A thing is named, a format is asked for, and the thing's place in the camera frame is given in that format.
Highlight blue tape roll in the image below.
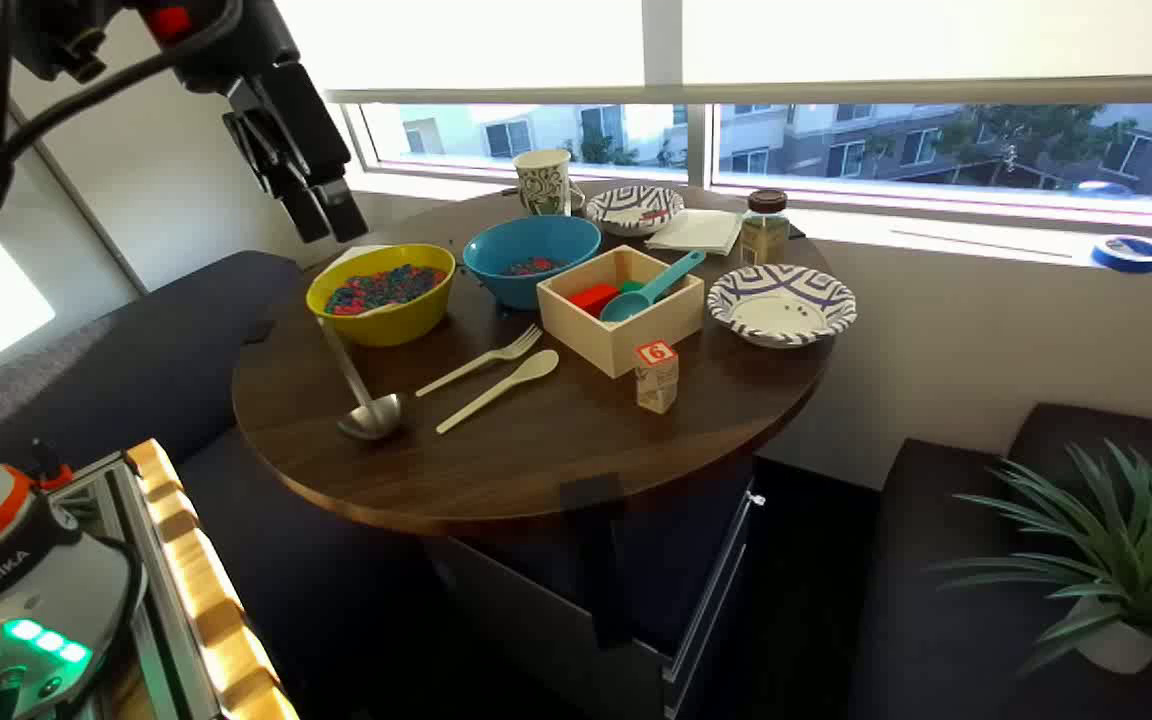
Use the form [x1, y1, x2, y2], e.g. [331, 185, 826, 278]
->
[1088, 234, 1152, 282]

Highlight grey cabinet under table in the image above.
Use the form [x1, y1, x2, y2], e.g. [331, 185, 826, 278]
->
[421, 456, 767, 720]

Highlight blue bowl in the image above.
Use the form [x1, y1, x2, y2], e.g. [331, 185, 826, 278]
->
[454, 213, 606, 316]

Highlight small heap colourful candies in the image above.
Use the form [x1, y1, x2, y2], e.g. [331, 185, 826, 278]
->
[503, 253, 569, 282]

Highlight large heap colourful candies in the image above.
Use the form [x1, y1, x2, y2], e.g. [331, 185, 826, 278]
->
[323, 259, 451, 322]

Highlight patterned paper bowl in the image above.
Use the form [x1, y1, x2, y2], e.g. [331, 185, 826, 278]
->
[584, 180, 688, 245]

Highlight metal ladle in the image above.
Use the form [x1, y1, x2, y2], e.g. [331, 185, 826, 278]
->
[314, 316, 407, 447]

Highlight teal plastic spoon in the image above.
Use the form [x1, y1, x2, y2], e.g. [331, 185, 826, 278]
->
[595, 247, 710, 329]

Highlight white window frame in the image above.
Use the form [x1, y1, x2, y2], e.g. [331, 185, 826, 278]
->
[329, 0, 1152, 284]

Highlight patterned flat paper plate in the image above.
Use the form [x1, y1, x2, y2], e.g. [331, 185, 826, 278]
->
[702, 259, 858, 354]

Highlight open wooden box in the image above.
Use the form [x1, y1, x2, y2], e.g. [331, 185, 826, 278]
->
[530, 242, 710, 385]

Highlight patterned paper cup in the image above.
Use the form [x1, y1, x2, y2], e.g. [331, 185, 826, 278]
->
[510, 148, 576, 219]

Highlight blue grey bench seat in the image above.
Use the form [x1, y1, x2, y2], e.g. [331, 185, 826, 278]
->
[0, 247, 458, 720]

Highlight green spiky plant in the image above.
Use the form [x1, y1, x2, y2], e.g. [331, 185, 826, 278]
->
[930, 436, 1152, 716]

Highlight small wooden block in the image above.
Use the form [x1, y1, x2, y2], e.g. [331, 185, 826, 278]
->
[632, 340, 684, 420]

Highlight white plant pot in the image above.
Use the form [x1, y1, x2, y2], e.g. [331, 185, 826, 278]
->
[1068, 606, 1152, 681]

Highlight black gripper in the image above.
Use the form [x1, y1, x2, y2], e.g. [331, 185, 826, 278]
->
[131, 0, 370, 247]

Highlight light wooden rail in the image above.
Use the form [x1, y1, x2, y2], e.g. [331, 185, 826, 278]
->
[118, 436, 302, 720]

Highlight cream plastic spoon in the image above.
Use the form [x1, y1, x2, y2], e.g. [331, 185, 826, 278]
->
[430, 347, 565, 442]

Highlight glass jar with dark lid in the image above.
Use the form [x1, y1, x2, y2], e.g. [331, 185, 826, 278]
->
[734, 185, 790, 270]

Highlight white roller blind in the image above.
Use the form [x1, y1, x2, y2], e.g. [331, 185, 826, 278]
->
[272, 0, 648, 101]
[677, 0, 1152, 98]

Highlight metal robot mount frame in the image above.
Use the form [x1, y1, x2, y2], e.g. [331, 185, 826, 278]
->
[47, 453, 223, 720]

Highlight yellow bowl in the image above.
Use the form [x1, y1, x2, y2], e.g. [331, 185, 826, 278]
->
[302, 242, 458, 354]

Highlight cream plastic fork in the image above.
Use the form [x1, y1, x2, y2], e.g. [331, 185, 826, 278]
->
[411, 322, 547, 403]

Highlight red plastic scoop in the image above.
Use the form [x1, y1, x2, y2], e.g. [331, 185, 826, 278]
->
[565, 278, 627, 322]

